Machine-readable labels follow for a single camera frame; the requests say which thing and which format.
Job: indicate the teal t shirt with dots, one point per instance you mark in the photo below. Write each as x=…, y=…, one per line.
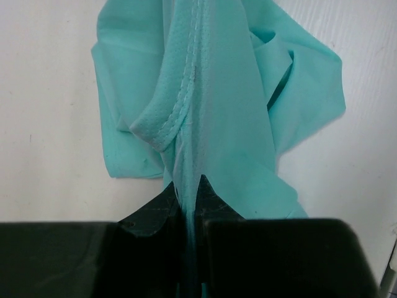
x=194, y=91

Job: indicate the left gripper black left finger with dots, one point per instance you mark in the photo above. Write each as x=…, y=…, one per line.
x=137, y=256

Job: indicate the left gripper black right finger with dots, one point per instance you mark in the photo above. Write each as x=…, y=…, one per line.
x=238, y=257

